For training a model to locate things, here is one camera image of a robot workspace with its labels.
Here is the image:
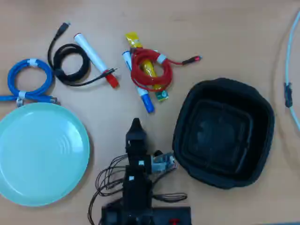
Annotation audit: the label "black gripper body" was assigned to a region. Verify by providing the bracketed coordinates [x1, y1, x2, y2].
[125, 140, 151, 170]

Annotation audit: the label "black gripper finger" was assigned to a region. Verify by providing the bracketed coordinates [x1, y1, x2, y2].
[126, 118, 138, 144]
[136, 118, 148, 142]

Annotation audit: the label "red charging cable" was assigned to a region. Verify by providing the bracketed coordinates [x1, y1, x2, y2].
[130, 48, 203, 89]

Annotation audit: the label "black charging cable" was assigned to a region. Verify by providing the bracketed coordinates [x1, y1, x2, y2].
[47, 22, 119, 87]

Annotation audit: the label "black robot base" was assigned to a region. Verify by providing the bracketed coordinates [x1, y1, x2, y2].
[100, 205, 193, 225]

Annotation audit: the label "black bowl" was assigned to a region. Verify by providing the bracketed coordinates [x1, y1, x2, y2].
[172, 77, 275, 190]

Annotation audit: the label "green bowl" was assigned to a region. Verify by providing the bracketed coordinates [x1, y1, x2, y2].
[0, 102, 91, 207]

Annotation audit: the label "white marker with blue cap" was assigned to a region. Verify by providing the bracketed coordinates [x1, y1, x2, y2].
[121, 50, 155, 114]

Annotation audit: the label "white marker with red cap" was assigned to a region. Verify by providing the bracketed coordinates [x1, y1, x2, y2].
[74, 32, 120, 89]

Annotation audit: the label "yellow tube with green end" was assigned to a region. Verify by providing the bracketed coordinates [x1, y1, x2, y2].
[124, 31, 169, 103]

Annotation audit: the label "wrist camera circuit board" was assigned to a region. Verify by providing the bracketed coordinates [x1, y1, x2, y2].
[150, 150, 178, 174]

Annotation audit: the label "thin black robot wires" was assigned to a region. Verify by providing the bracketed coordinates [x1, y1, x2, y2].
[87, 154, 188, 225]

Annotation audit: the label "blue charging cable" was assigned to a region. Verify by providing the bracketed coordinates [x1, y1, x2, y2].
[0, 58, 61, 106]

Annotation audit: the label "black cable clip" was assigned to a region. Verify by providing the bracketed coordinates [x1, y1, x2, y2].
[284, 82, 293, 108]

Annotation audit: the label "white cable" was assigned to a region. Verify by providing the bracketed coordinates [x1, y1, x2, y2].
[283, 9, 300, 132]

